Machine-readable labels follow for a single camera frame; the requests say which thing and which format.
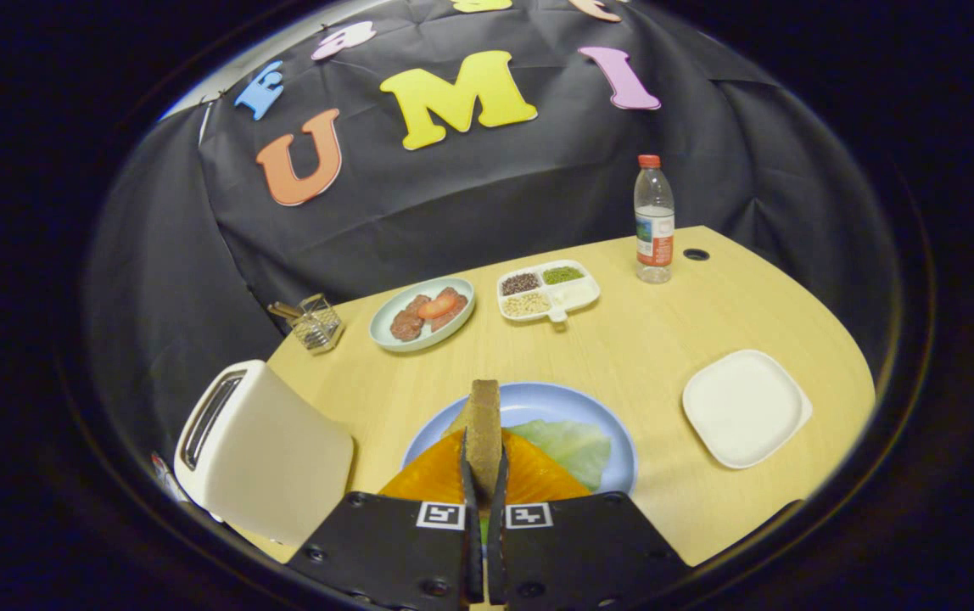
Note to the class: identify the green lettuce leaf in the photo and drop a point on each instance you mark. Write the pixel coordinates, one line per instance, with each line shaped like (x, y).
(572, 445)

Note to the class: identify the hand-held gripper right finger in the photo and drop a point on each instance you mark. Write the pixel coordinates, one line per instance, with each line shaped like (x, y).
(497, 509)

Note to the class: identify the black backdrop cloth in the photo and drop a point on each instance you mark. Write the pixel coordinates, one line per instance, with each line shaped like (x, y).
(495, 187)

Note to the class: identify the white square plate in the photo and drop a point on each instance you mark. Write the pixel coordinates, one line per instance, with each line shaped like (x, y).
(746, 407)

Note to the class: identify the pale green plate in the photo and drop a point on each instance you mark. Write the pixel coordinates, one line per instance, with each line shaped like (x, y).
(380, 327)

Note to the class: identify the brown meat slice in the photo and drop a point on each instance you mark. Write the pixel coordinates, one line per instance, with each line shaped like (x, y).
(406, 325)
(453, 316)

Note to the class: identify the white divided seasoning tray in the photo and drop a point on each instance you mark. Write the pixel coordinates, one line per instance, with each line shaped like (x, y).
(576, 293)

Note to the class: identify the blue plate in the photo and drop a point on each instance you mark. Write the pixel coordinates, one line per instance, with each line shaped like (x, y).
(555, 403)

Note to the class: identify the clear plastic water bottle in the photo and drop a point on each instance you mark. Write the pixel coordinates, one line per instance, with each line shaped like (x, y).
(654, 229)

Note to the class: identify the black table grommet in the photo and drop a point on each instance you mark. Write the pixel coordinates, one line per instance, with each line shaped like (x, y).
(696, 254)

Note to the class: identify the red tomato slice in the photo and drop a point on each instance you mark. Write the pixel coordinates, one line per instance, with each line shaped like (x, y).
(436, 306)

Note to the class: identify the white toaster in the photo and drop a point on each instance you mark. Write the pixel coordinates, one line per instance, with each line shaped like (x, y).
(275, 458)

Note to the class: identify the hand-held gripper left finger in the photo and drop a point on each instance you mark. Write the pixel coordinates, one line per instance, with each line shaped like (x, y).
(473, 509)

